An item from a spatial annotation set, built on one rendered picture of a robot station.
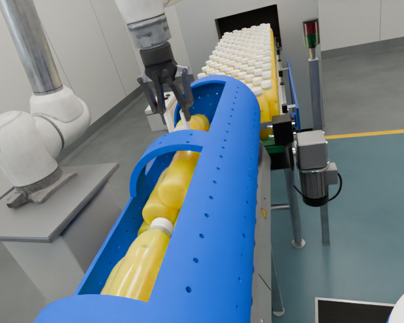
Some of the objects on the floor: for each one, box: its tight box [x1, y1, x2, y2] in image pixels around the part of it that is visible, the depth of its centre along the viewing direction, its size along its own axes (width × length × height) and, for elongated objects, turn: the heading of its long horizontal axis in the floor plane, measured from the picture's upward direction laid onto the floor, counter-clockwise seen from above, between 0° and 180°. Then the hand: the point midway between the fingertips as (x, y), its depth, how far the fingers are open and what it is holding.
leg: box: [271, 242, 285, 317], centre depth 143 cm, size 6×6×63 cm
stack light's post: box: [308, 57, 330, 245], centre depth 161 cm, size 4×4×110 cm
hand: (177, 123), depth 83 cm, fingers closed on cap, 4 cm apart
